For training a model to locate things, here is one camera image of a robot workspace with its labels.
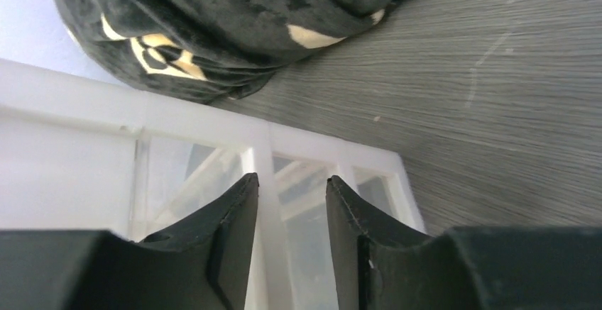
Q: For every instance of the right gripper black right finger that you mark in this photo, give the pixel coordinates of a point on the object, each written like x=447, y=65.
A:
x=380, y=263

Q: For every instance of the white plastic drawer organizer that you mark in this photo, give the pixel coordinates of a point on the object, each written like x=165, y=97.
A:
x=78, y=153

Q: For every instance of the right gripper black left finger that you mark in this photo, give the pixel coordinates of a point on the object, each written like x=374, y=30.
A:
x=200, y=262

